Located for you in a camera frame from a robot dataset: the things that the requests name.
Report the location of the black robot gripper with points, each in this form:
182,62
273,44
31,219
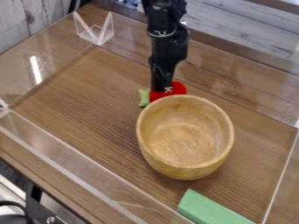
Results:
169,34

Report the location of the wooden bowl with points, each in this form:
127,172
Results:
186,135

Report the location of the black table leg bracket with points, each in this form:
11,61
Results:
38,211

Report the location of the red plush strawberry toy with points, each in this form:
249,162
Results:
150,95

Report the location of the green rectangular block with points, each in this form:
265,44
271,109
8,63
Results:
205,211

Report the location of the clear acrylic tray wall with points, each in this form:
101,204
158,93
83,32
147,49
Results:
90,190

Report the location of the clear acrylic corner bracket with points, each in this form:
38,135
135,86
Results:
95,34

